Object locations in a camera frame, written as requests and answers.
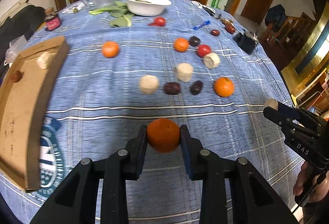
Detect clear plastic bag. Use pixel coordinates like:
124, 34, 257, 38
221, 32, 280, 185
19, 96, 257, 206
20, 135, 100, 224
4, 35, 27, 66

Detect red dates by container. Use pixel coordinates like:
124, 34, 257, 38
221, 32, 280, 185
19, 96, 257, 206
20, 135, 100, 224
221, 18, 236, 34

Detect small red date near pen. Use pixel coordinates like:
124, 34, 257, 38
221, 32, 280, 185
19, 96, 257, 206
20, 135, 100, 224
210, 29, 220, 37

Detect dark red wrinkled date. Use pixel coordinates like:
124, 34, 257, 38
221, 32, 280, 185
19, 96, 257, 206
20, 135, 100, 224
163, 82, 181, 95

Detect person's right hand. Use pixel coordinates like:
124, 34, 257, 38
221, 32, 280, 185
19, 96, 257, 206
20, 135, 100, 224
293, 161, 328, 203

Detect green leafy vegetable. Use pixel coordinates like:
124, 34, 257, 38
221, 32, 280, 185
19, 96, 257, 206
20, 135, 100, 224
89, 1, 134, 28

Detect black leather sofa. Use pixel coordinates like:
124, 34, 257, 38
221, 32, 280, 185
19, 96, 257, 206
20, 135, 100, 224
1, 5, 45, 46

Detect orange tangerine far left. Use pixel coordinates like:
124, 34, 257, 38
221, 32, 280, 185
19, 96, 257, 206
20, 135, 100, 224
102, 41, 119, 58

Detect white bowl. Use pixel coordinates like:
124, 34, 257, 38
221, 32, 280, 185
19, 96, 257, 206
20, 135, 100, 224
124, 0, 172, 17

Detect blue marker pen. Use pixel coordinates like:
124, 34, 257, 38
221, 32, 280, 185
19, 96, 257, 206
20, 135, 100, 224
193, 20, 210, 30

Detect orange tangerine by plum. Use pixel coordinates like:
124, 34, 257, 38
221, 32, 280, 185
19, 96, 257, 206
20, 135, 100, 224
173, 38, 189, 52

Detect large white sugarcane chunk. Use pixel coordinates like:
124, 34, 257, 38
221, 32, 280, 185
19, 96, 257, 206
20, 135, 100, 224
36, 51, 56, 70

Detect dark jacket on chair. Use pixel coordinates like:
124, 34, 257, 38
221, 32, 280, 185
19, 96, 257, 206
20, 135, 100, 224
264, 4, 288, 32

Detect shallow cardboard tray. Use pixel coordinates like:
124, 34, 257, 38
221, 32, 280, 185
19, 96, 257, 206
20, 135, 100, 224
1, 36, 69, 192

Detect orange tangerine pair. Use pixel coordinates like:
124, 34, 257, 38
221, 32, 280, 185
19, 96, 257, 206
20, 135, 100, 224
214, 77, 235, 97
147, 118, 180, 153

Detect blue plaid tablecloth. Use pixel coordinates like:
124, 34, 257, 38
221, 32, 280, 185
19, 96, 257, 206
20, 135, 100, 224
1, 0, 302, 223

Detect red tomato near bowl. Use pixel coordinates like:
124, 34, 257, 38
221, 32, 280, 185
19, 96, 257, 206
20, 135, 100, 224
148, 17, 166, 27

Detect red tomato by plum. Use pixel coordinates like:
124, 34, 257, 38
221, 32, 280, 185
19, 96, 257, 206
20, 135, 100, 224
197, 44, 211, 58

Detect dark jar pink label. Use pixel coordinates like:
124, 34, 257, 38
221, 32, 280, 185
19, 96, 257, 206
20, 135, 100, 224
45, 13, 61, 31

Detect black cylindrical container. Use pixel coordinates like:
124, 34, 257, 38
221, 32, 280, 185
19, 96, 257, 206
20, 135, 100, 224
233, 30, 259, 54

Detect dark purple date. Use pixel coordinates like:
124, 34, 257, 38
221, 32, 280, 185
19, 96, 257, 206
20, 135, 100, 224
190, 80, 203, 95

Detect large red jujube date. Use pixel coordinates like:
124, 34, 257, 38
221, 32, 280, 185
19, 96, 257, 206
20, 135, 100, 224
11, 70, 23, 83

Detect wooden chair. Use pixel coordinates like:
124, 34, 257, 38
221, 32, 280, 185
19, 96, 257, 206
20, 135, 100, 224
259, 13, 317, 71

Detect dark purple plum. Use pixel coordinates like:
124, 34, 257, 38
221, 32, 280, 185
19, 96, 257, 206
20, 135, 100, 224
189, 36, 200, 47

